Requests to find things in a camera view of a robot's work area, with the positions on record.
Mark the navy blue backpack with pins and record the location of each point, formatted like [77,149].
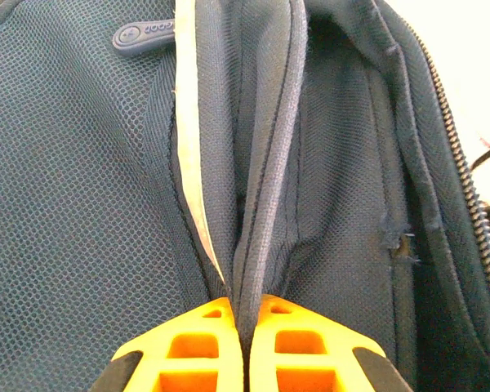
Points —
[85,183]

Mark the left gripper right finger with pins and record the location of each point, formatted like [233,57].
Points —
[302,347]

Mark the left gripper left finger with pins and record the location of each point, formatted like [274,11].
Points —
[196,351]

